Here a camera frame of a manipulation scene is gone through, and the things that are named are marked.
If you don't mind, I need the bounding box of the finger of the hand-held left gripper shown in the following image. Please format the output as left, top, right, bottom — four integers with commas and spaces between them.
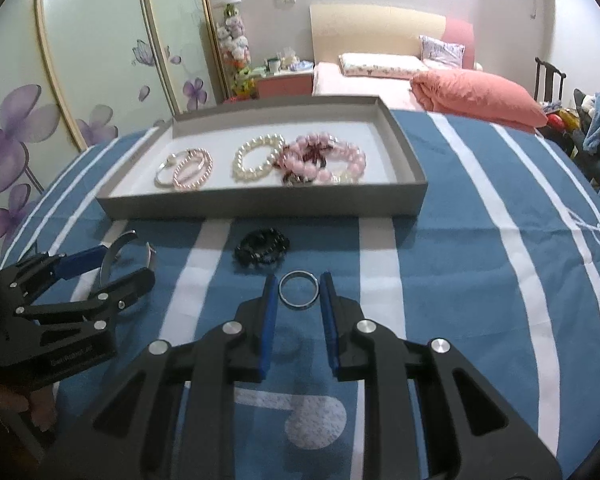
0, 246, 112, 287
15, 268, 156, 334

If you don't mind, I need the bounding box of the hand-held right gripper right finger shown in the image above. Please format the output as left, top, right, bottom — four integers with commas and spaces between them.
320, 272, 563, 480

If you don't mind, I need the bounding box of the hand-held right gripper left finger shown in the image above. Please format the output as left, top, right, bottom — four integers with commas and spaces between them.
40, 275, 279, 480

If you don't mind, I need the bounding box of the silver cuff bangle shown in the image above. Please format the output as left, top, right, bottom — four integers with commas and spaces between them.
99, 230, 157, 292

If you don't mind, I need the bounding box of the wide silver band bangle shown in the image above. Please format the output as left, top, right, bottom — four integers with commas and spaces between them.
278, 270, 321, 310

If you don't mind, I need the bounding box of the black bead bracelet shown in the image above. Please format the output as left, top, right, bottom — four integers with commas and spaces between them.
234, 228, 290, 274

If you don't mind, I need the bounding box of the thin silver bangle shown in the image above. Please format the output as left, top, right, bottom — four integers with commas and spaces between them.
154, 149, 202, 187

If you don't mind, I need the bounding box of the grey cardboard tray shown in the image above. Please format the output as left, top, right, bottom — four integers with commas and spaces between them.
96, 96, 428, 220

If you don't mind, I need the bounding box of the small pink pearl bracelet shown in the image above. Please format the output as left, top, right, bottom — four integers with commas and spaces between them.
173, 148, 215, 191

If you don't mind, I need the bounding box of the white pearl bracelet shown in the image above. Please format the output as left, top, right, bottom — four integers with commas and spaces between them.
232, 133, 287, 182

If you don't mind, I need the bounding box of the pink crystal bracelet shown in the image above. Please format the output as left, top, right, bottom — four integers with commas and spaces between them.
325, 140, 367, 185

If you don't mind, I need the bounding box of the dark red bead bracelet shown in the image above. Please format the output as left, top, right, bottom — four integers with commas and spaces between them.
279, 145, 332, 185

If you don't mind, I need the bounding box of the pink round bead bracelet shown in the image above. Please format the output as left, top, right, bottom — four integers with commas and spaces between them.
279, 132, 340, 186

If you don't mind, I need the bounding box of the person's left hand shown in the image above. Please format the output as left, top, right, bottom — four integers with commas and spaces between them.
0, 385, 57, 435

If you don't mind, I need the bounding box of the blue white striped tablecloth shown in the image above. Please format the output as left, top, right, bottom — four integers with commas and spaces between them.
0, 107, 600, 480

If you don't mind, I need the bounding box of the wardrobe with floral sliding doors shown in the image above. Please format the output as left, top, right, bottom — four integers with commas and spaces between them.
0, 0, 227, 243

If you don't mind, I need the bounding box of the pink white nightstand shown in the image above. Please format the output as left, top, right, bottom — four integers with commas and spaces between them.
256, 72, 315, 100

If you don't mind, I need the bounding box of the clear tube of plush toys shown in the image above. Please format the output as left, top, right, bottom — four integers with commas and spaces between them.
214, 0, 257, 102

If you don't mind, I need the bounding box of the white patterned pillow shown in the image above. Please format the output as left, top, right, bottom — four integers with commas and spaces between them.
338, 52, 431, 80

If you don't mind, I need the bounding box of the pink folded quilt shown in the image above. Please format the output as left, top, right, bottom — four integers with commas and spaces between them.
410, 68, 549, 129

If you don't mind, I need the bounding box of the purple floral pillow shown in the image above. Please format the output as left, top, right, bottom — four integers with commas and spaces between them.
418, 34, 466, 69

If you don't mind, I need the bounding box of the bed with cream pink headboard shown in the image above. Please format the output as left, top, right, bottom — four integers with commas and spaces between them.
309, 2, 549, 134

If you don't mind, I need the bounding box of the colourful toys pile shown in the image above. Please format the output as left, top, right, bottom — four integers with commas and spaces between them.
545, 104, 582, 132

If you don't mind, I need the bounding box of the dark wooden chair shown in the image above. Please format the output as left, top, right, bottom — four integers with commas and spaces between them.
533, 57, 567, 104

